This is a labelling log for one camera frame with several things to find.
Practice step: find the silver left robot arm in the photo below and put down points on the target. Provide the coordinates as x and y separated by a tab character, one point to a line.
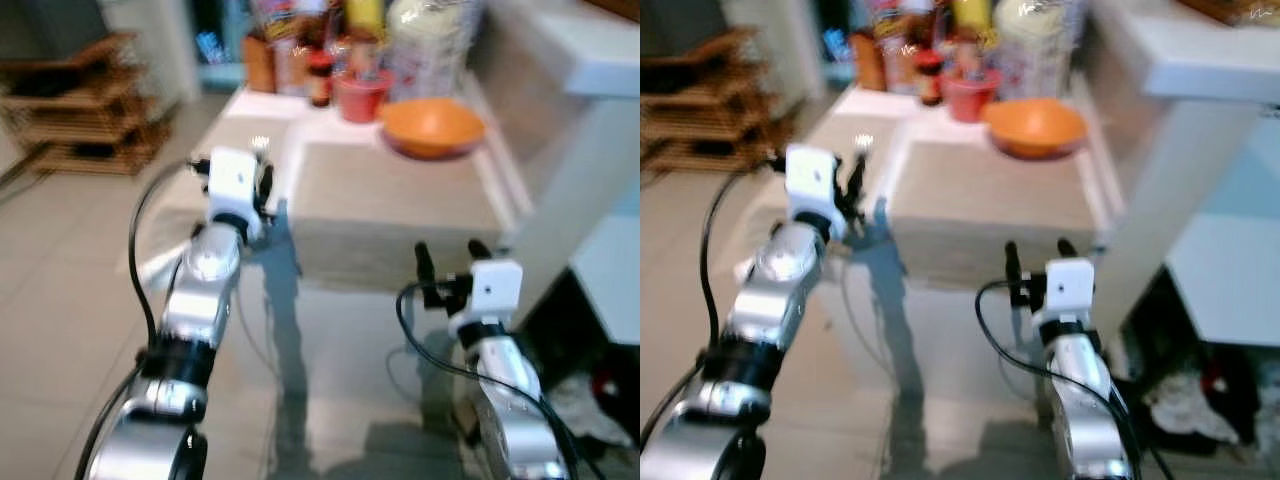
785	290
200	290

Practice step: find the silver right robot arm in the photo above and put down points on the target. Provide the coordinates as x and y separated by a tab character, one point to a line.
1085	400
510	400

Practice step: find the white low table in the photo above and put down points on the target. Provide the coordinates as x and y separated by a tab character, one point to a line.
870	105
260	105

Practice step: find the dark sauce bottle red cap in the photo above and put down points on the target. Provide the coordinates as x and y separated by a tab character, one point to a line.
320	82
929	82

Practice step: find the orange jar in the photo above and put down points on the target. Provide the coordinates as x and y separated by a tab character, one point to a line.
868	62
259	62

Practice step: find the red cup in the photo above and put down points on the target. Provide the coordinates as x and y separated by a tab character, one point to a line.
968	100
362	100

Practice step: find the orange bowl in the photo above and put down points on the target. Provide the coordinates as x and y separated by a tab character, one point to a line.
432	128
1035	128

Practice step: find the colourful snack package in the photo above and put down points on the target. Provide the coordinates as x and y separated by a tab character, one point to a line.
900	35
290	35

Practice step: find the wooden slatted rack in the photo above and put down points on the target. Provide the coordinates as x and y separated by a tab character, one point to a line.
715	105
85	110

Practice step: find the white crumpled cloth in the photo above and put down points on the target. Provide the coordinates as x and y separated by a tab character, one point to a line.
1185	405
580	410

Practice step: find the small red object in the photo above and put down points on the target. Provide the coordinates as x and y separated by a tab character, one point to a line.
603	384
1217	378

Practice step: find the yellow bottle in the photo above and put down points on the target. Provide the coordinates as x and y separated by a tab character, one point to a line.
365	15
972	15

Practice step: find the white counter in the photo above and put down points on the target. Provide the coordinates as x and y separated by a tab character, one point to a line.
1200	60
600	60

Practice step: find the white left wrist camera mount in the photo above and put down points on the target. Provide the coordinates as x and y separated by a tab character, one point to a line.
232	180
812	180

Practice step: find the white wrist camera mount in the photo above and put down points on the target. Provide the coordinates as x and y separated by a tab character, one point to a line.
232	180
812	180
1070	288
495	290

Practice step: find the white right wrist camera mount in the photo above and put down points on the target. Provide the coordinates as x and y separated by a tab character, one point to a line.
1070	288
495	290

